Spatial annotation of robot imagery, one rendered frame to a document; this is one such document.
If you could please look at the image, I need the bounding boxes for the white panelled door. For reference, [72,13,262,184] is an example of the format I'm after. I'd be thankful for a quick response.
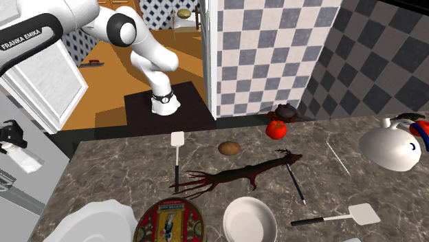
[0,39,89,135]

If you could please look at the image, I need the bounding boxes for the grey appliance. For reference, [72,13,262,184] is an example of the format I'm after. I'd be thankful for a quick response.
[0,91,71,242]

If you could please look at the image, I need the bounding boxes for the white scalloped plate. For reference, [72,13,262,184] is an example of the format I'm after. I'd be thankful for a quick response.
[42,199,140,242]

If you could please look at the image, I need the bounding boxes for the red oval printed tin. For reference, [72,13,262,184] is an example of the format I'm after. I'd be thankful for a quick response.
[133,197,208,242]

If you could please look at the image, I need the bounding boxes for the dark robot stand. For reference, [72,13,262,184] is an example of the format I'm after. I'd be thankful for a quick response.
[124,80,218,137]

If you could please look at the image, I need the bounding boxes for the brown potato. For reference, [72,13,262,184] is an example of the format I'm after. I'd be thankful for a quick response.
[217,140,241,157]

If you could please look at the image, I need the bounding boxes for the dark red creature figure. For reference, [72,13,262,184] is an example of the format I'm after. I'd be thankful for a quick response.
[168,148,304,201]

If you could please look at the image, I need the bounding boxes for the white bowl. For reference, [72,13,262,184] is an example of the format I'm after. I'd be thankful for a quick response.
[222,195,278,242]

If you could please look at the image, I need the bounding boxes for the red tomato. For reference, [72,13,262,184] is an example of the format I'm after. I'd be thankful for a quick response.
[265,120,287,141]

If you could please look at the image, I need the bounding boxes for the dark brown teapot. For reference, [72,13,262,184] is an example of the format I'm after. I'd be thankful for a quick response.
[266,102,314,124]

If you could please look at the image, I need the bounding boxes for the dark blue pen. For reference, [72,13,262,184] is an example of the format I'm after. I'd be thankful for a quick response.
[285,162,307,206]

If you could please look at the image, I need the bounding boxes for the thin white pencil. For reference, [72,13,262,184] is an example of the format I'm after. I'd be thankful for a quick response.
[324,140,352,178]

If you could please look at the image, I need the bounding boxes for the white jug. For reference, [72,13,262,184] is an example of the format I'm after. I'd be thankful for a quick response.
[357,116,423,173]

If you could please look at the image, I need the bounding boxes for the red blue black object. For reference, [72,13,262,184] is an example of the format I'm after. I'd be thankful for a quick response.
[392,112,429,153]

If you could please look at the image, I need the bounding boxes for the white spatula with black handle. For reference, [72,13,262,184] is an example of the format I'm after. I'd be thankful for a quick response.
[289,202,382,228]
[169,131,186,194]

